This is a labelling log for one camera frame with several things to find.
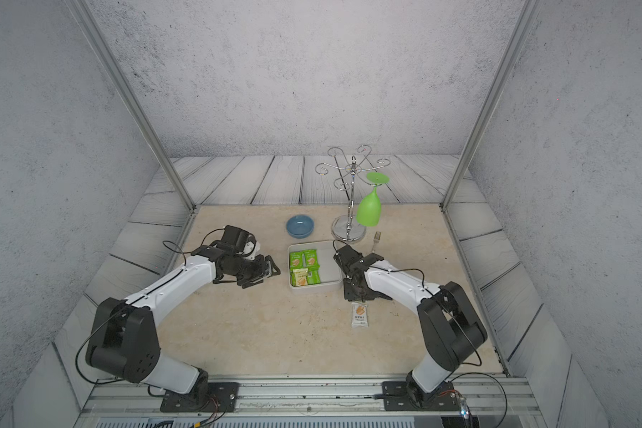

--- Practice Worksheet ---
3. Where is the white cookie packet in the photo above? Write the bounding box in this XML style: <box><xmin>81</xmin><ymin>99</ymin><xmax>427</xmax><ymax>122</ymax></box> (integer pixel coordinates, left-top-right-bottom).
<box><xmin>351</xmin><ymin>302</ymin><xmax>369</xmax><ymax>328</ymax></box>

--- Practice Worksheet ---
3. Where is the green plastic wine glass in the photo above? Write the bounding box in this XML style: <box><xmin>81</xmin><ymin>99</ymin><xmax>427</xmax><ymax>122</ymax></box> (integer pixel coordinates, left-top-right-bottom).
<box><xmin>356</xmin><ymin>171</ymin><xmax>390</xmax><ymax>228</ymax></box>

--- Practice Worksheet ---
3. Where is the blue ceramic bowl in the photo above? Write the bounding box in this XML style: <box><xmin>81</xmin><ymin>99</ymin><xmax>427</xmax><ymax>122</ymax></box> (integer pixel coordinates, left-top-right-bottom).
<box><xmin>285</xmin><ymin>214</ymin><xmax>315</xmax><ymax>239</ymax></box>

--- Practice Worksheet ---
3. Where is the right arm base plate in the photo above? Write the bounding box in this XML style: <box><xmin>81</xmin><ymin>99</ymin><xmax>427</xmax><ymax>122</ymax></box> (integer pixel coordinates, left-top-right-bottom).
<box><xmin>374</xmin><ymin>381</ymin><xmax>460</xmax><ymax>412</ymax></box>

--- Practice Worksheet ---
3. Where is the aluminium frame rail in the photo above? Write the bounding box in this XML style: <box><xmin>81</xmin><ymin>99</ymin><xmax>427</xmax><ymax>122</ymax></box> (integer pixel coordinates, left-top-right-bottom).
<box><xmin>77</xmin><ymin>374</ymin><xmax>546</xmax><ymax>427</ymax></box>

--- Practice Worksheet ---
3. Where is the chrome wine glass rack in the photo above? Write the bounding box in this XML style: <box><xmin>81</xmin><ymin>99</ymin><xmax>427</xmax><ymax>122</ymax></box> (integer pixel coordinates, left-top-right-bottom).
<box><xmin>316</xmin><ymin>144</ymin><xmax>391</xmax><ymax>243</ymax></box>

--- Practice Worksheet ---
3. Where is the green cookie packet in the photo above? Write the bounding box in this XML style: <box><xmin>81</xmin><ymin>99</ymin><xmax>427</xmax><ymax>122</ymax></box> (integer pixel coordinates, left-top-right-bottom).
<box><xmin>289</xmin><ymin>251</ymin><xmax>306</xmax><ymax>269</ymax></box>

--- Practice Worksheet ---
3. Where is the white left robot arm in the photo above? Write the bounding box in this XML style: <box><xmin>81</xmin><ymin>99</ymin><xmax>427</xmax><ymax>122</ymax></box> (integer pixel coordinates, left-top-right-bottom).
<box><xmin>77</xmin><ymin>226</ymin><xmax>281</xmax><ymax>395</ymax></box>

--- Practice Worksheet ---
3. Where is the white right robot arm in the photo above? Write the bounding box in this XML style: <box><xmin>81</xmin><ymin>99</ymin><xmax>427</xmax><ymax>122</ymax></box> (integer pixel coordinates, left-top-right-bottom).
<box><xmin>333</xmin><ymin>244</ymin><xmax>488</xmax><ymax>405</ymax></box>

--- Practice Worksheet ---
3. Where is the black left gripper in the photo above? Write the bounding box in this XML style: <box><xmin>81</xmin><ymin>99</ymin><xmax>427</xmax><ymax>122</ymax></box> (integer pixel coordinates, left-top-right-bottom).
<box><xmin>232</xmin><ymin>253</ymin><xmax>284</xmax><ymax>288</ymax></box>

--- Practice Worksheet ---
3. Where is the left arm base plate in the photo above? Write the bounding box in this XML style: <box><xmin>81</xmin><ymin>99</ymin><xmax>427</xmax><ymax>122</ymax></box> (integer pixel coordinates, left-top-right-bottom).
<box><xmin>160</xmin><ymin>381</ymin><xmax>240</xmax><ymax>414</ymax></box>

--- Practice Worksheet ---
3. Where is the silver fork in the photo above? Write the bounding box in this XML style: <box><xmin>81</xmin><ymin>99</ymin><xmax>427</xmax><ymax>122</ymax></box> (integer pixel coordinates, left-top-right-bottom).
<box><xmin>371</xmin><ymin>231</ymin><xmax>382</xmax><ymax>253</ymax></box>

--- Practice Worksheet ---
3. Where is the white plastic storage box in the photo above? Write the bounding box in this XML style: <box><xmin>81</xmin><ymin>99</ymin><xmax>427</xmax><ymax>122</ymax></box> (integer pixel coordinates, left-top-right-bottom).
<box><xmin>287</xmin><ymin>241</ymin><xmax>343</xmax><ymax>295</ymax></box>

